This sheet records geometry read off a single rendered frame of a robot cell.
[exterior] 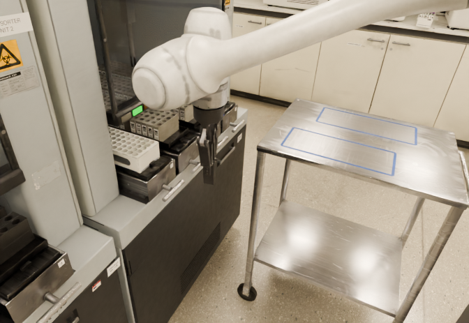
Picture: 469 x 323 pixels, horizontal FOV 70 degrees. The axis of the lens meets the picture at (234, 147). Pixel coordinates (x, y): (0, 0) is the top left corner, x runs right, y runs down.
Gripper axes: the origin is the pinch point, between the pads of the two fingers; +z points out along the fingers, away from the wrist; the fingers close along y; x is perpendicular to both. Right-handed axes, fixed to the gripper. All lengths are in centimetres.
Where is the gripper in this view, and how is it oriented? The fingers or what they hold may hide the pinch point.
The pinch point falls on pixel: (209, 172)
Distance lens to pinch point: 91.3
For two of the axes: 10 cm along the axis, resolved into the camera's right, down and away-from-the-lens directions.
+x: 9.8, 1.4, -1.7
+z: -0.3, 8.5, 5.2
